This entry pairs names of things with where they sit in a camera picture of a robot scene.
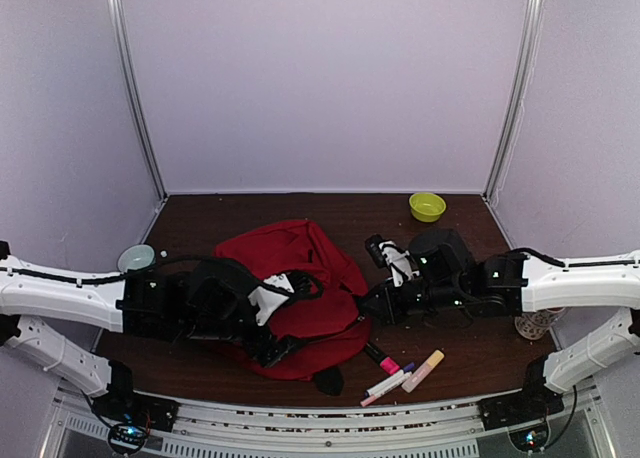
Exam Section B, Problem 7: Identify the pale celadon ceramic bowl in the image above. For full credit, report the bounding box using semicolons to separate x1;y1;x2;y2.
117;244;155;273

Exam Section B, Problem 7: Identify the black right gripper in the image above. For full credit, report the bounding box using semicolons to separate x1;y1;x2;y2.
356;278;467;329

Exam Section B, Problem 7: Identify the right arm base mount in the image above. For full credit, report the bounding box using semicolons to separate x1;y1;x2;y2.
478;365;564;431

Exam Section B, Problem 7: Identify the red student backpack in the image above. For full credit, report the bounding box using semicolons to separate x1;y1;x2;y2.
212;220;372;396

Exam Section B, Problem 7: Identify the black pink highlighter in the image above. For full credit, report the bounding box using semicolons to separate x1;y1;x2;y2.
364;342;401;375

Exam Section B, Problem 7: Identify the left aluminium corner post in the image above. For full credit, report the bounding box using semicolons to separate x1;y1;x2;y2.
107;0;168;202

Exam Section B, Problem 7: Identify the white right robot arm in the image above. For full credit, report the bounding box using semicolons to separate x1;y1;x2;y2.
360;229;639;420

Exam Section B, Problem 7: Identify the aluminium front rail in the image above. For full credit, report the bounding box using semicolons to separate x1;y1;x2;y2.
39;372;619;458

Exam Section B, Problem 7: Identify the right aluminium corner post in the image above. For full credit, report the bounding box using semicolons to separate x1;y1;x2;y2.
483;0;544;207

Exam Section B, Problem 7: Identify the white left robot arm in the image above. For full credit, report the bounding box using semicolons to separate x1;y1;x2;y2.
1;243;323;422

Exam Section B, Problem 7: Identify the aluminium corner post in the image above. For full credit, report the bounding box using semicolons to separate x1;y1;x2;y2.
483;0;544;207
107;0;168;202

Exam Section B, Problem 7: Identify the pastel yellow pink highlighter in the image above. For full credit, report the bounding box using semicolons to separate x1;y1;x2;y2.
401;349;445;393

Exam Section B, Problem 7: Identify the purple capped white marker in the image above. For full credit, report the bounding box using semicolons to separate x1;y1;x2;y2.
365;362;415;398

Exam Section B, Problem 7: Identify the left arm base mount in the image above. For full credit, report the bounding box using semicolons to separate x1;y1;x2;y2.
92;360;179;432

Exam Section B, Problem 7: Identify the patterned mug orange inside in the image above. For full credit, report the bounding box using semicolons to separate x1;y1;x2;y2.
514;308;566;341

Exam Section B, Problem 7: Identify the yellow green plastic bowl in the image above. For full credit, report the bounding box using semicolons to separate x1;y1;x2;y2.
409;193;447;223

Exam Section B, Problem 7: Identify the pink capped white marker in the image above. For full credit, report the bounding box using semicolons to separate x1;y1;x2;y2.
360;372;412;407

